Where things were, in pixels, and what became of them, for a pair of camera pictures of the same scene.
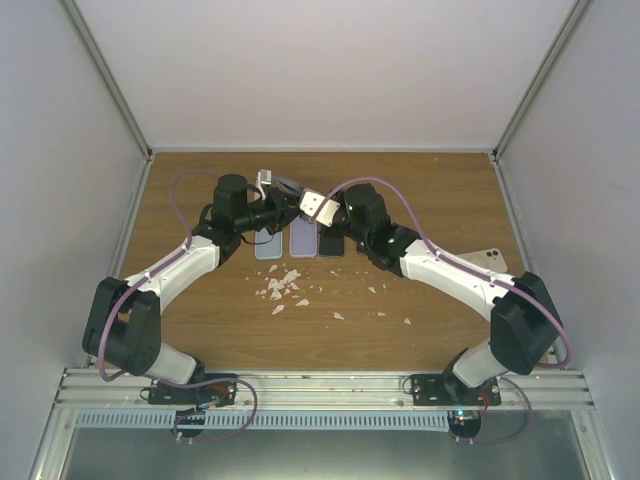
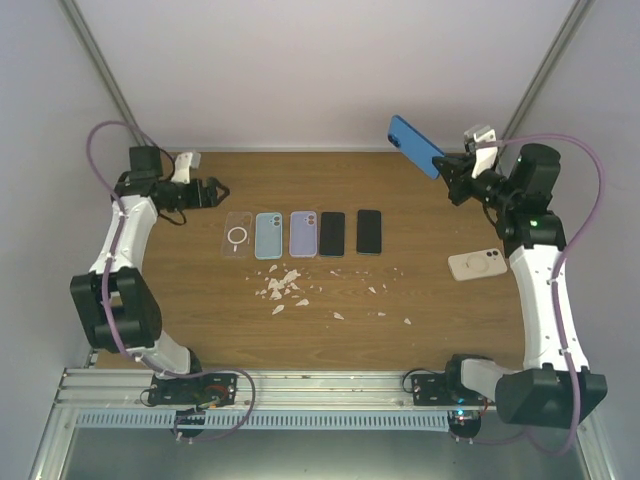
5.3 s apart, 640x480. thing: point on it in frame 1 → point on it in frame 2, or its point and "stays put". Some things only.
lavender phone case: (303, 242) stays put
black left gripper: (281, 204) → (198, 199)
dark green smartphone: (332, 245) stays put
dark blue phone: (278, 181) → (414, 145)
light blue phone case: (268, 251) stays put
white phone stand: (491, 259) stays put
